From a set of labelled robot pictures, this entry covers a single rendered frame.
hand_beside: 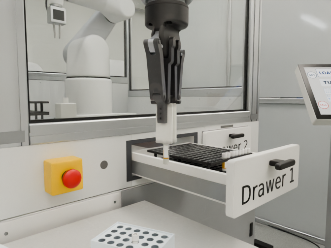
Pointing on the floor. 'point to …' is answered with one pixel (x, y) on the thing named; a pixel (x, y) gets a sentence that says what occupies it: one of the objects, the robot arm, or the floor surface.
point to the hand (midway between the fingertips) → (166, 122)
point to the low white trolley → (95, 225)
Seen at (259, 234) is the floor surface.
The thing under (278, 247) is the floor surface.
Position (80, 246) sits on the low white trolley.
